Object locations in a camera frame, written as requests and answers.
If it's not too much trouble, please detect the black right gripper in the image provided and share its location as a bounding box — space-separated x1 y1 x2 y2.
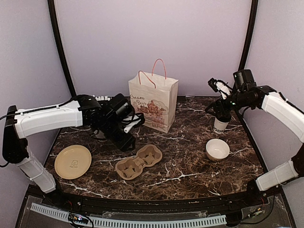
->
205 90 253 118

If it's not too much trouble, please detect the black plastic cup lid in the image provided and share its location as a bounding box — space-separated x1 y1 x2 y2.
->
216 114 231 123

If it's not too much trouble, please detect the white paper coffee cup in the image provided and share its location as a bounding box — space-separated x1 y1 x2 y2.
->
213 118 230 134

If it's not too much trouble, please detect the brown pulp cup carrier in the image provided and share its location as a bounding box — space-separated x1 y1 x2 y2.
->
115 144 162 181

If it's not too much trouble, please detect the white cream bear paper bag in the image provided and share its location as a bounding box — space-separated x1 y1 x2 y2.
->
128 58 179 133

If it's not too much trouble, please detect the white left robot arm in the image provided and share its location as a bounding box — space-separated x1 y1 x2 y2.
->
2 94 144 207

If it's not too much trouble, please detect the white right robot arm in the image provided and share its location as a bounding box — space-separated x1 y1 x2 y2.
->
205 69 304 206

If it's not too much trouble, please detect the white cup holding straws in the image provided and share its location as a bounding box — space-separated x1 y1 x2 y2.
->
94 130 106 140

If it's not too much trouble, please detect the white ceramic bowl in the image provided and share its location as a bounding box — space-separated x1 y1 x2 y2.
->
206 139 230 162

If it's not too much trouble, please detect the white wrapped straws bundle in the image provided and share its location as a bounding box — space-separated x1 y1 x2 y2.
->
93 95 112 101

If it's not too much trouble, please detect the beige round plate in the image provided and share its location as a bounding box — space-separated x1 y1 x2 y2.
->
54 145 92 180

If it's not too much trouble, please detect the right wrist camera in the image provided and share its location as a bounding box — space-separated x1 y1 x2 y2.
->
208 78 232 99

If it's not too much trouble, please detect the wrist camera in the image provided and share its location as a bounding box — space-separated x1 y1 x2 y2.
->
208 78 232 99
121 113 145 133

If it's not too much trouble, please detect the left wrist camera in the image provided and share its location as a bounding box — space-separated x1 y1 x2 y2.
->
121 113 145 133

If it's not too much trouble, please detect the black right frame post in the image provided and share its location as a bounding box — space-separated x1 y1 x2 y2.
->
238 0 258 71

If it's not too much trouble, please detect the black frame post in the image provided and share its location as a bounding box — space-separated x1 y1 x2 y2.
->
47 0 76 97
238 0 258 71

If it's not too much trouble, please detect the white slotted cable duct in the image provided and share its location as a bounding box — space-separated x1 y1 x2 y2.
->
30 203 227 228

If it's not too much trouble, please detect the black front table rail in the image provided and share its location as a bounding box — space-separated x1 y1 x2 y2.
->
27 185 281 214

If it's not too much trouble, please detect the black left frame post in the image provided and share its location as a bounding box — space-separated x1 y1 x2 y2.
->
47 0 76 97

